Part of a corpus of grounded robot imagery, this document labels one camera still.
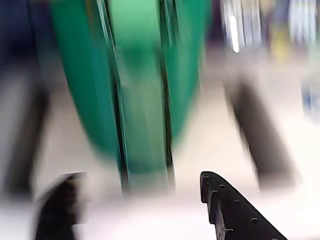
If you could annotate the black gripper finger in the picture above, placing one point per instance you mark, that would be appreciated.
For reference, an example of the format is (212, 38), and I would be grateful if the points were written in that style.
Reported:
(57, 212)
(237, 217)

